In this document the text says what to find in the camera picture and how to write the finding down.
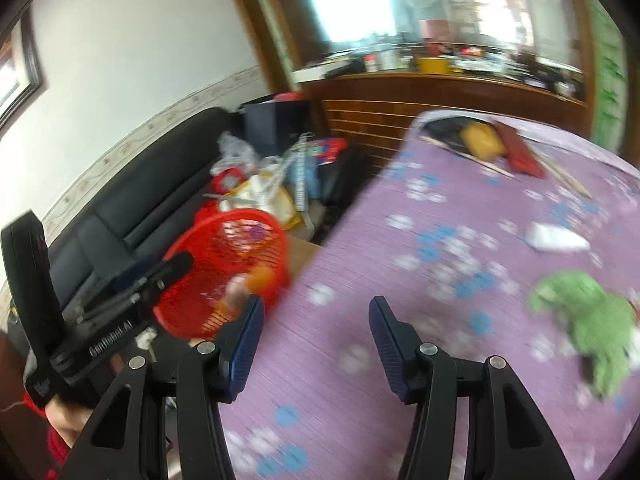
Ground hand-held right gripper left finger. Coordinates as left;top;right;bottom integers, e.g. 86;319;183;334
59;294;266;480

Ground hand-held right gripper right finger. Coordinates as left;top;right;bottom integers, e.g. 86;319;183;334
369;296;576;480

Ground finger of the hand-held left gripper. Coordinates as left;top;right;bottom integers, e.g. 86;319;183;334
102;255;161;296
140;251;195;294

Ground red plastic basket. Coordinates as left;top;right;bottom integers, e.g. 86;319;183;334
152;209;293;341

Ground orange wrapper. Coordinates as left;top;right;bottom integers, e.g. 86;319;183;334
214;266;275;325

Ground green cloth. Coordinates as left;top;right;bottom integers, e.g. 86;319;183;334
527;270;639;401

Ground person's left forearm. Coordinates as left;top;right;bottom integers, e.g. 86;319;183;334
22;392;96;480

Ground black leather sofa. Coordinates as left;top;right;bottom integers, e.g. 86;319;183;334
0;106;251;346

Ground red round object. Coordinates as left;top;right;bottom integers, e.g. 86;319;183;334
212;167;246;194

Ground cardboard box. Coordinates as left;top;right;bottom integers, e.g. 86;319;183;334
287;237;326;286

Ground white yellow plastic bag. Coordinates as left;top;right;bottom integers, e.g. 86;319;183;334
220;157;306;231

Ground clear plastic bag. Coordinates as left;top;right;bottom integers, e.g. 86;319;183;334
212;131;262;176

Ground dark paper bag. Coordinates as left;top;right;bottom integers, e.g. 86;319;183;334
240;97;313;161

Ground red blue package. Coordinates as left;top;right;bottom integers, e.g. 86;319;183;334
310;137;348;166

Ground yellow tape roll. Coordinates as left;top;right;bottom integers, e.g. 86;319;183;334
459;124;508;161

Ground red foil packet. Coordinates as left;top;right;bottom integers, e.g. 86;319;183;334
492;121;547;179

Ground wooden counter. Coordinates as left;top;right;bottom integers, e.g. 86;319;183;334
292;60;588;161

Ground paper wrapped chopsticks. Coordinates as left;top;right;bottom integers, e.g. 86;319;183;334
530;147;593;198

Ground clutter of counter items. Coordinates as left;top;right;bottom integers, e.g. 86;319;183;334
300;42;586;98

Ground wood framed glass partition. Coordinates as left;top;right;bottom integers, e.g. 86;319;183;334
227;0;626;111

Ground framed wall picture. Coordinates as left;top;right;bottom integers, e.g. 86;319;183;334
0;12;46;126

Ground bamboo wall decal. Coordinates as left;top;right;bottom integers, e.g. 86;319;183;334
585;0;628;161

